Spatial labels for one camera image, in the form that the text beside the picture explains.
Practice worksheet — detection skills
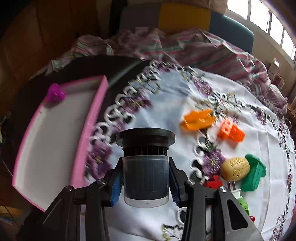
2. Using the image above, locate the black lidded clear jar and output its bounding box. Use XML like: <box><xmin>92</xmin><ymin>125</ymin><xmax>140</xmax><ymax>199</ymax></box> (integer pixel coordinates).
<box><xmin>115</xmin><ymin>128</ymin><xmax>175</xmax><ymax>208</ymax></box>

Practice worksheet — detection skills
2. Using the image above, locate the red puzzle piece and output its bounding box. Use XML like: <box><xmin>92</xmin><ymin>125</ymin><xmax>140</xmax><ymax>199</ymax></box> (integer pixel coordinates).
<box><xmin>203</xmin><ymin>175</ymin><xmax>223</xmax><ymax>190</ymax></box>

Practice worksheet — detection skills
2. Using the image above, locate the yellow carved egg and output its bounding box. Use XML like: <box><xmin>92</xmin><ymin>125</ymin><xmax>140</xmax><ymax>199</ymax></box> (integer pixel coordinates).
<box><xmin>220</xmin><ymin>157</ymin><xmax>250</xmax><ymax>181</ymax></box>

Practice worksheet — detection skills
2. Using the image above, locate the light green plug device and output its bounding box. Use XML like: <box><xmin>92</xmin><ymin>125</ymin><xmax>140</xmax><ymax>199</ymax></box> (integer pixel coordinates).
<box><xmin>228</xmin><ymin>181</ymin><xmax>249</xmax><ymax>215</ymax></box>

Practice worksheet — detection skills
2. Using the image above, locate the orange plastic bracket toy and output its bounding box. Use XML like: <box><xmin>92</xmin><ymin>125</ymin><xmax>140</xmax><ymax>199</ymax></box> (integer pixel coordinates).
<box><xmin>180</xmin><ymin>109</ymin><xmax>216</xmax><ymax>131</ymax></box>

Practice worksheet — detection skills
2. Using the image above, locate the orange cube block cluster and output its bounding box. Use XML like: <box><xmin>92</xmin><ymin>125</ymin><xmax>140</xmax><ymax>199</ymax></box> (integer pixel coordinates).
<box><xmin>217</xmin><ymin>118</ymin><xmax>245</xmax><ymax>143</ymax></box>

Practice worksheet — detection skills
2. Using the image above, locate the pink shallow cardboard box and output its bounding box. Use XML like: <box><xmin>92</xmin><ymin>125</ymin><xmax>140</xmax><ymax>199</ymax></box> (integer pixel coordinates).
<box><xmin>12</xmin><ymin>75</ymin><xmax>108</xmax><ymax>211</ymax></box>

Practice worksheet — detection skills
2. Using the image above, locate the dark green plastic spool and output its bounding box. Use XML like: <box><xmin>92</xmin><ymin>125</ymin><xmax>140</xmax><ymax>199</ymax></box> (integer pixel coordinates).
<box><xmin>240</xmin><ymin>154</ymin><xmax>266</xmax><ymax>192</ymax></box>

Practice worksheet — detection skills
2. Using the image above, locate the magenta round perforated toy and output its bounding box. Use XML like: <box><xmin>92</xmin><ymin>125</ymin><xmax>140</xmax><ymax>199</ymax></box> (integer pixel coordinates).
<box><xmin>46</xmin><ymin>83</ymin><xmax>66</xmax><ymax>103</ymax></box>

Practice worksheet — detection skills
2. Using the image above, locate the red metallic cylinder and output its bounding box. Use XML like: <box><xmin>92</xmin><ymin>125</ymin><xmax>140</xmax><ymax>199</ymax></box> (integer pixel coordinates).
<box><xmin>249</xmin><ymin>215</ymin><xmax>255</xmax><ymax>222</ymax></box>

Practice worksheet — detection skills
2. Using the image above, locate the white embroidered floral tablecloth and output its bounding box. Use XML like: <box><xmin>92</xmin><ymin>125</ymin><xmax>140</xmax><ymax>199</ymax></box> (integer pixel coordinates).
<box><xmin>84</xmin><ymin>61</ymin><xmax>295</xmax><ymax>240</ymax></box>

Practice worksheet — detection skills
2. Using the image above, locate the striped pink green cloth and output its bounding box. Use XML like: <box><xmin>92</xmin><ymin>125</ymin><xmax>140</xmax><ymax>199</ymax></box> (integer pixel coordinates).
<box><xmin>34</xmin><ymin>27</ymin><xmax>287</xmax><ymax>114</ymax></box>

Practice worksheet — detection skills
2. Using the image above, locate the white small carton box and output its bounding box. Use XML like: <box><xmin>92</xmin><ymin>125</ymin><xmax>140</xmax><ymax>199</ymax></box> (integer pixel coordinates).
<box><xmin>268</xmin><ymin>58</ymin><xmax>285</xmax><ymax>90</ymax></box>

